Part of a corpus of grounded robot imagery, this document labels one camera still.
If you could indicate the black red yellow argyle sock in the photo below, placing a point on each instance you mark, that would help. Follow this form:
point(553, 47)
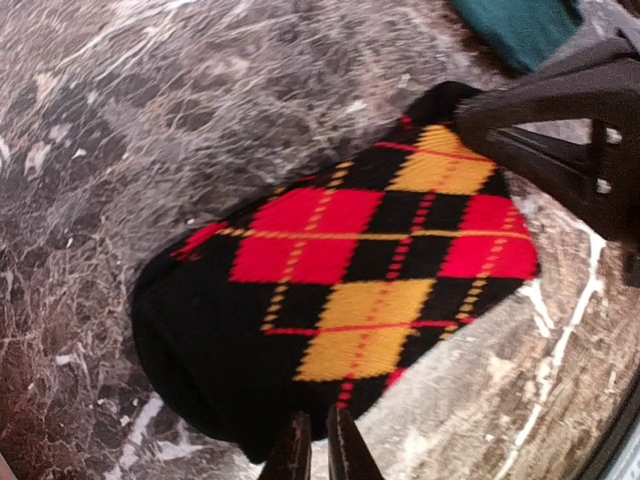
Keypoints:
point(323, 293)

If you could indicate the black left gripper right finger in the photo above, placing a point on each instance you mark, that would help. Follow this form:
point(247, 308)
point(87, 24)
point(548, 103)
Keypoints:
point(348, 455)

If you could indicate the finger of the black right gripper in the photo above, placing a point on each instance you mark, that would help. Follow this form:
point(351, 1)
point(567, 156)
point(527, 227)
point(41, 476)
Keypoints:
point(572, 129)

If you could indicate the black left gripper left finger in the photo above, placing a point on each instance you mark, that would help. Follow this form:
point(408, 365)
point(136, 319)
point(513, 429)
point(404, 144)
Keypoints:
point(290, 458)

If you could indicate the dark green sock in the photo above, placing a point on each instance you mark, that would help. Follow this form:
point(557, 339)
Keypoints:
point(521, 33)

